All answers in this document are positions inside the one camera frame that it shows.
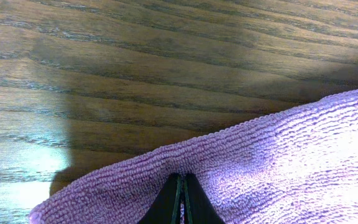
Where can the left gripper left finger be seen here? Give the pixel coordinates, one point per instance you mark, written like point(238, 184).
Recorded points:
point(166, 207)

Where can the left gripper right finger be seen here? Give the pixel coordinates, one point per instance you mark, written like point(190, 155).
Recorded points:
point(198, 208)

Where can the purple microfibre cloth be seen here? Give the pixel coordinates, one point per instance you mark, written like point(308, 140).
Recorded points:
point(295, 166)

